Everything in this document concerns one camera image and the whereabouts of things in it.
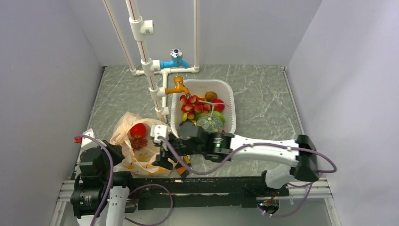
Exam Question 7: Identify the brown fake kiwi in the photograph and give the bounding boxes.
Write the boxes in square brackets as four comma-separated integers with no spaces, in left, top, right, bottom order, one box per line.
[204,91,218,102]

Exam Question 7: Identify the red fake apple in bag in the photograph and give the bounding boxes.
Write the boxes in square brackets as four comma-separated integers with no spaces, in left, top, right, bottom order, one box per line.
[129,123,147,139]

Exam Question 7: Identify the green fake lime slice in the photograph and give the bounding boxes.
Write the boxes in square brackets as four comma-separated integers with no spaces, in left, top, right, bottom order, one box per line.
[213,111,225,124]

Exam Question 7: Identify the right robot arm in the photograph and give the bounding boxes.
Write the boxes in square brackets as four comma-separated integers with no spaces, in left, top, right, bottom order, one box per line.
[150,122,319,195]

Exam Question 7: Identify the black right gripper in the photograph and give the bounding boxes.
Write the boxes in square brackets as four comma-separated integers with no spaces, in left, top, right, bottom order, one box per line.
[152,134,204,170]

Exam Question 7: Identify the blue faucet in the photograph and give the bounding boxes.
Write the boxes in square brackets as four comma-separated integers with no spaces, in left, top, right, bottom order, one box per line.
[160,48,190,69]

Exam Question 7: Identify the peach plastic bag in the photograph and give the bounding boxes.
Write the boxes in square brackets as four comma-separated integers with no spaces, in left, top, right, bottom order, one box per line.
[109,112,172,177]

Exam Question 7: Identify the yellow fake banana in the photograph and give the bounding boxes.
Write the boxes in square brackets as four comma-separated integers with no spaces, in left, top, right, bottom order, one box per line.
[182,112,188,122]

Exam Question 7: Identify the green netted fake melon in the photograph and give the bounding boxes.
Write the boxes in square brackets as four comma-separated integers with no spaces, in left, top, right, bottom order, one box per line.
[196,113,224,133]

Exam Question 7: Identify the white PVC pipe frame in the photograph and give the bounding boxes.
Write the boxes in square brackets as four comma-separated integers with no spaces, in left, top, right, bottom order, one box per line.
[103,0,200,122]

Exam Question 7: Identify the red fake grape bunch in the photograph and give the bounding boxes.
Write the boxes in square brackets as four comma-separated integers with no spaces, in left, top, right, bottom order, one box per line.
[129,138,147,151]

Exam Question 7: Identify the white plastic basin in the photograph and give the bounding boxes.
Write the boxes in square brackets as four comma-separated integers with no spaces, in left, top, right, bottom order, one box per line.
[170,79,236,136]

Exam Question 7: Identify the orange faucet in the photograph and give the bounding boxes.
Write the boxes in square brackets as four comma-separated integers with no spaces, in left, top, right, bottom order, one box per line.
[165,76,191,96]

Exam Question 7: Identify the orange black brush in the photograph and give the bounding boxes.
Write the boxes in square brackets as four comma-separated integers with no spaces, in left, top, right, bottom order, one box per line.
[175,155,192,179]

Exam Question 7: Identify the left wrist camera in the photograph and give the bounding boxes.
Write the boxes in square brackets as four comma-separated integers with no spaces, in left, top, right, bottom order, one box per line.
[74,128,98,155]

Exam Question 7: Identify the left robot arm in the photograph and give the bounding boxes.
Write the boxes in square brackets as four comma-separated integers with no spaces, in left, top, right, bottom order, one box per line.
[70,141,136,226]

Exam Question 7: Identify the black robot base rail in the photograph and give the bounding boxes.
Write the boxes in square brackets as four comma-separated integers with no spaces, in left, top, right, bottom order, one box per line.
[127,176,289,212]

